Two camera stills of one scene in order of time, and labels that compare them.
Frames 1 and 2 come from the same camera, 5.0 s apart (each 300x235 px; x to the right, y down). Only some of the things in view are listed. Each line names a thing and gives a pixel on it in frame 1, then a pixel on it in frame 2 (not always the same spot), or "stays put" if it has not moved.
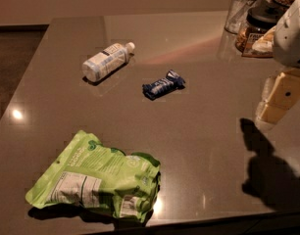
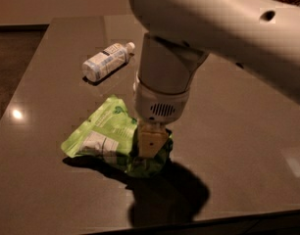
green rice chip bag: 85,170 to 113,134
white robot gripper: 291,40 to 160,106
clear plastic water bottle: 107,61 stays put
